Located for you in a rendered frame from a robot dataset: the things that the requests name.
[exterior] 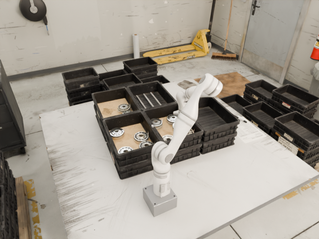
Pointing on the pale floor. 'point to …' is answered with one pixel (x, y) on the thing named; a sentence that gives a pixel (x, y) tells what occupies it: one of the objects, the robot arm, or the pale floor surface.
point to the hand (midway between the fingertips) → (182, 134)
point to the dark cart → (10, 117)
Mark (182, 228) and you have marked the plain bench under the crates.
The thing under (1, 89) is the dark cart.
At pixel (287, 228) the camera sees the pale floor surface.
